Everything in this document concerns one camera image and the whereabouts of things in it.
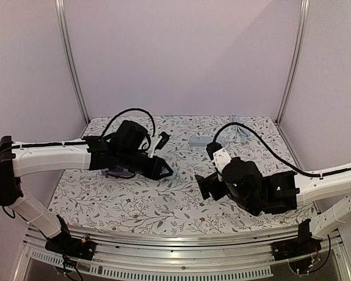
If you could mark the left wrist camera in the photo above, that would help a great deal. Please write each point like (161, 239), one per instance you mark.
(157, 143)

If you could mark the right aluminium frame post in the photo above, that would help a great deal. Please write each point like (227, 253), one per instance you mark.
(296, 54)

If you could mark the left aluminium frame post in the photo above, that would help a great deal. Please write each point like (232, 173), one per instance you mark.
(66, 42)

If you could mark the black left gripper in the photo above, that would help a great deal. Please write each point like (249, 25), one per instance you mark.
(154, 172)

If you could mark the aluminium frame post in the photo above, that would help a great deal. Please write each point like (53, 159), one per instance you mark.
(296, 54)
(66, 42)

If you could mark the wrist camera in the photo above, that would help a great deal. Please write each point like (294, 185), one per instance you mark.
(157, 143)
(218, 156)

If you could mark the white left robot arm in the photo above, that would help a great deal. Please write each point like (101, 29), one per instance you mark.
(130, 147)

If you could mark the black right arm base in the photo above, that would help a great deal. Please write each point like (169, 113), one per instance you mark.
(294, 247)

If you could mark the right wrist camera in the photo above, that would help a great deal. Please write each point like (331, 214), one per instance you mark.
(218, 156)

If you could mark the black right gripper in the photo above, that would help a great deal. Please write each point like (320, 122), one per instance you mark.
(209, 187)

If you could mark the floral patterned table mat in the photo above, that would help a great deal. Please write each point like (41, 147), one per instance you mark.
(175, 206)

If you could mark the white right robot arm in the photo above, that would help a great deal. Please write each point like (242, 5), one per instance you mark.
(243, 183)

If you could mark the aluminium front rail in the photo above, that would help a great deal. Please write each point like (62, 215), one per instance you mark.
(132, 256)

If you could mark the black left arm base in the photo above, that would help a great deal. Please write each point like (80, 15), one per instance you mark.
(65, 244)

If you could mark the light blue power strip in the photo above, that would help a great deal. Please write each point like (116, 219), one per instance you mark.
(199, 141)

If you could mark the purple power strip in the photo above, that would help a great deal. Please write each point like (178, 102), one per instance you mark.
(119, 173)

